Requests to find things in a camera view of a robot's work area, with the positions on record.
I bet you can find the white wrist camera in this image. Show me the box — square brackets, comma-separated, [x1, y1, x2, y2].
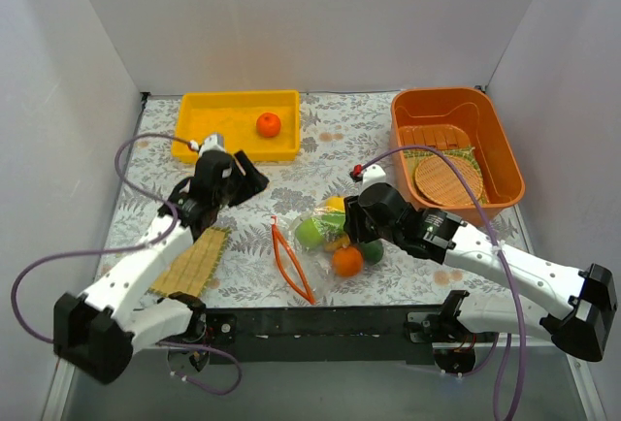
[362, 164, 386, 190]
[199, 133, 226, 155]

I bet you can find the green bamboo mat in tub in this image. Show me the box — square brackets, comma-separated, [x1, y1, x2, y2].
[404, 146, 486, 204]

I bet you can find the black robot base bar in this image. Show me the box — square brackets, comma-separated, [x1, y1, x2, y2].
[149, 305, 496, 367]

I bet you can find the orange plastic tub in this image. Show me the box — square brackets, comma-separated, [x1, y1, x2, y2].
[390, 87, 525, 219]

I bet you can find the dark green fake avocado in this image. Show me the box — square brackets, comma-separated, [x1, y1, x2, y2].
[356, 240, 384, 265]

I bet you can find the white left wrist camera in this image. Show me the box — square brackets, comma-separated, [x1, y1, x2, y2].
[199, 133, 226, 155]

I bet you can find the round woven bamboo basket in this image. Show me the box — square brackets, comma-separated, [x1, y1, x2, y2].
[413, 155, 484, 207]

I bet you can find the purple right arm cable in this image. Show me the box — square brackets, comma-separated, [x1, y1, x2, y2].
[350, 145, 530, 421]

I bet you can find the clear zip top bag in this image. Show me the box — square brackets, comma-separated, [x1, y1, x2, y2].
[270, 202, 380, 306]

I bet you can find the light green fake apple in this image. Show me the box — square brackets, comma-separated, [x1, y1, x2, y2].
[294, 217, 325, 249]

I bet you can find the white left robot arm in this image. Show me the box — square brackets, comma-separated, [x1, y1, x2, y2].
[52, 149, 269, 384]

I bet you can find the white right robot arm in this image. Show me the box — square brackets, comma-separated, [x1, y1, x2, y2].
[344, 182, 618, 362]

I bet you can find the orange fake tangerine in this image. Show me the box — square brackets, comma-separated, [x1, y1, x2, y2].
[332, 246, 364, 277]
[255, 112, 281, 138]

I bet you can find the yellow fake lemon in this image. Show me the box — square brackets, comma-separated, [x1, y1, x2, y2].
[323, 196, 344, 212]

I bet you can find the yellow plastic tray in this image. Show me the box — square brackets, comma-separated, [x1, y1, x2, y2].
[171, 90, 301, 164]

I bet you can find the square bamboo mat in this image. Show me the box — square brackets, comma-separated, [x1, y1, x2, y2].
[148, 227, 230, 298]

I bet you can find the green fake pepper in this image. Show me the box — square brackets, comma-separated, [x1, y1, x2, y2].
[314, 211, 345, 239]

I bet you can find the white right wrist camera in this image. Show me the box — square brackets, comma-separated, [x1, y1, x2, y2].
[362, 164, 386, 190]

